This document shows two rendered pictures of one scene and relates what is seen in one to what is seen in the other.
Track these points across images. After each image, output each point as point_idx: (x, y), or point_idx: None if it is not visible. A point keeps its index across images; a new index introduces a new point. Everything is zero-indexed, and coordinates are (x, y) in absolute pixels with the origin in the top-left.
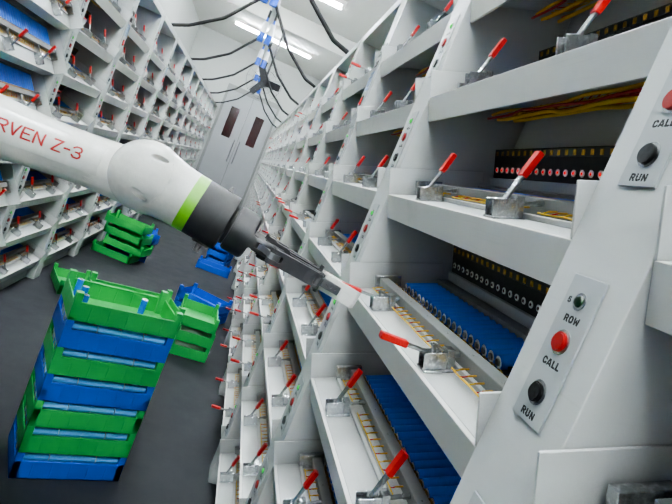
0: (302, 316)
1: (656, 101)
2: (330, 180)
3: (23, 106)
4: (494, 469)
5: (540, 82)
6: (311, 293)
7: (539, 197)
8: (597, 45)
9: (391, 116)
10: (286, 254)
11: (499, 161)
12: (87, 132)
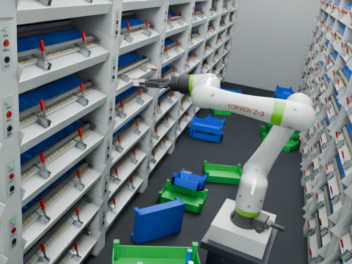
0: (60, 162)
1: (164, 12)
2: (9, 86)
3: (255, 96)
4: (158, 65)
5: (151, 4)
6: None
7: (137, 25)
8: (158, 0)
9: (90, 8)
10: (164, 78)
11: None
12: (232, 92)
